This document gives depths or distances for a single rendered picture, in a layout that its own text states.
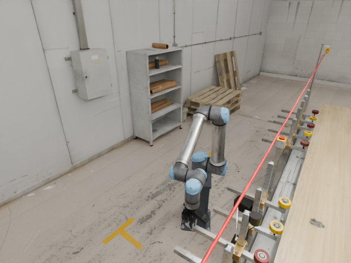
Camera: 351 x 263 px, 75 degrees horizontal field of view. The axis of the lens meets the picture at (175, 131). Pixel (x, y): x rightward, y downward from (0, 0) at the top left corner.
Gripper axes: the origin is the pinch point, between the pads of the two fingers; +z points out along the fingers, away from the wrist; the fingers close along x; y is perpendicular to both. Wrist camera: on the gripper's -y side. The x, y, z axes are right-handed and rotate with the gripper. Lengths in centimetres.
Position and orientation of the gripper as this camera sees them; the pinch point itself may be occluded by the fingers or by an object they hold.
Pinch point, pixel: (193, 229)
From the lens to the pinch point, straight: 161.2
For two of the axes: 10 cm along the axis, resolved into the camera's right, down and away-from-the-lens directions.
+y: -8.3, -2.6, 5.0
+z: 0.0, 8.9, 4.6
